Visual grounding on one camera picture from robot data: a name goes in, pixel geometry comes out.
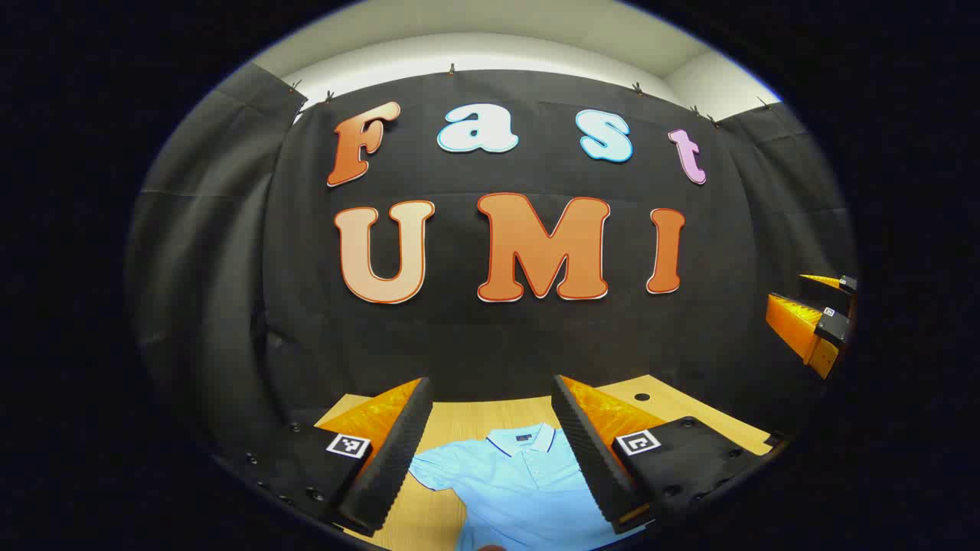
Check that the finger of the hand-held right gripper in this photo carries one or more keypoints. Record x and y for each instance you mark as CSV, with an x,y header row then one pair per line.
x,y
796,325
827,291

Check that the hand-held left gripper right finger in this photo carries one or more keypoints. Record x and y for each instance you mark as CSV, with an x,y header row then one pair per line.
x,y
589,459

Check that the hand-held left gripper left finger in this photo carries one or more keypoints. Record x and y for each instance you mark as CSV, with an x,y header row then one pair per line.
x,y
394,459

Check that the light blue T-shirt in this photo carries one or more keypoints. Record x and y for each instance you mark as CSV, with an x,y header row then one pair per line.
x,y
521,497

